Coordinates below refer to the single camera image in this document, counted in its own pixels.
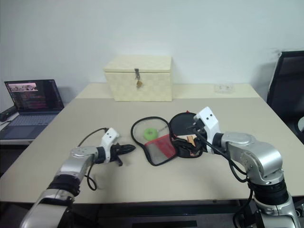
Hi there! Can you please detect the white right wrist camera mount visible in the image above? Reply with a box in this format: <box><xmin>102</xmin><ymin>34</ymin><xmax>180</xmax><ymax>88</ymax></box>
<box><xmin>193</xmin><ymin>106</ymin><xmax>223</xmax><ymax>154</ymax></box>

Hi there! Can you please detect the white wall socket plate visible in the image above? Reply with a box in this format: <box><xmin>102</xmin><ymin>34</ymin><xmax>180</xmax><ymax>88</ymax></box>
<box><xmin>214</xmin><ymin>83</ymin><xmax>235</xmax><ymax>94</ymax></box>

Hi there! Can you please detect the black office chair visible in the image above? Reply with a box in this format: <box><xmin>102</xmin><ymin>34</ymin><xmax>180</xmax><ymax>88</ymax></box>
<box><xmin>266</xmin><ymin>50</ymin><xmax>304</xmax><ymax>134</ymax></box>

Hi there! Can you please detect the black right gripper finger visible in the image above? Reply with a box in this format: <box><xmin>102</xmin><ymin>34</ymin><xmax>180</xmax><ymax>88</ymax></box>
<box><xmin>188</xmin><ymin>142</ymin><xmax>205</xmax><ymax>157</ymax></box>
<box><xmin>174</xmin><ymin>138</ymin><xmax>191</xmax><ymax>153</ymax></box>

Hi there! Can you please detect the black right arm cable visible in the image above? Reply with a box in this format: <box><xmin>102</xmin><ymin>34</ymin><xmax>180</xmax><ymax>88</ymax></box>
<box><xmin>186</xmin><ymin>124</ymin><xmax>254</xmax><ymax>228</ymax></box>

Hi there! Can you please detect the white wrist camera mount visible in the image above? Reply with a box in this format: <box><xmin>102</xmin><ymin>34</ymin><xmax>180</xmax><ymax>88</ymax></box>
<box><xmin>99</xmin><ymin>127</ymin><xmax>121</xmax><ymax>163</ymax></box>
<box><xmin>193</xmin><ymin>106</ymin><xmax>223</xmax><ymax>154</ymax></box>

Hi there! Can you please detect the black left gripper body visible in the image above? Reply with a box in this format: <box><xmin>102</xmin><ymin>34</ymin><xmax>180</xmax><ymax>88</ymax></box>
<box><xmin>110</xmin><ymin>143</ymin><xmax>124</xmax><ymax>167</ymax></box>

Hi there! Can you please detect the green foam ring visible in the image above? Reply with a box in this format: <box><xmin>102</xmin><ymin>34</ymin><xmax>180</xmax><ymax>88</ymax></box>
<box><xmin>142</xmin><ymin>127</ymin><xmax>158</xmax><ymax>141</ymax></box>

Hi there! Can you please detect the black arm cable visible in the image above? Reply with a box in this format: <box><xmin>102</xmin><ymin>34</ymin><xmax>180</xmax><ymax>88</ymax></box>
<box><xmin>77</xmin><ymin>127</ymin><xmax>108</xmax><ymax>191</ymax></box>
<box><xmin>186</xmin><ymin>124</ymin><xmax>254</xmax><ymax>228</ymax></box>

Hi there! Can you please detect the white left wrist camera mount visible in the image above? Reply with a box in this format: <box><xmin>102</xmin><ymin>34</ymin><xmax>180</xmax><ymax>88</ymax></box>
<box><xmin>99</xmin><ymin>127</ymin><xmax>121</xmax><ymax>163</ymax></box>

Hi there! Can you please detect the black mesh paddle case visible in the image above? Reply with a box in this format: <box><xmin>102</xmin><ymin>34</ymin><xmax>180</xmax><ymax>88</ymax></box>
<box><xmin>130</xmin><ymin>110</ymin><xmax>205</xmax><ymax>167</ymax></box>

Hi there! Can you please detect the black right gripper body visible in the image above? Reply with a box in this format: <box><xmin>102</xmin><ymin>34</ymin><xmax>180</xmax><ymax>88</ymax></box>
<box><xmin>189</xmin><ymin>118</ymin><xmax>208</xmax><ymax>143</ymax></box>

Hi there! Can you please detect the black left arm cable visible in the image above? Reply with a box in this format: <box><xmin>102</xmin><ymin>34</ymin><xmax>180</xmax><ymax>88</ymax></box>
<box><xmin>77</xmin><ymin>127</ymin><xmax>108</xmax><ymax>191</ymax></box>

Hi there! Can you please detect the open grey laptop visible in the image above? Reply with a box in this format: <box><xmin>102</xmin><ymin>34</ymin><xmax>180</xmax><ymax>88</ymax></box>
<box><xmin>0</xmin><ymin>79</ymin><xmax>65</xmax><ymax>141</ymax></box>

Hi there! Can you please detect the black rectangular device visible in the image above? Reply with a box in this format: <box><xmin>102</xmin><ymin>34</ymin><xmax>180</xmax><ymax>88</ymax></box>
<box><xmin>0</xmin><ymin>105</ymin><xmax>18</xmax><ymax>123</ymax></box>

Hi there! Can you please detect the cream lidded storage box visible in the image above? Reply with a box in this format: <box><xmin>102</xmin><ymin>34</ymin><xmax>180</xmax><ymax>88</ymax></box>
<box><xmin>103</xmin><ymin>55</ymin><xmax>173</xmax><ymax>103</ymax></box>

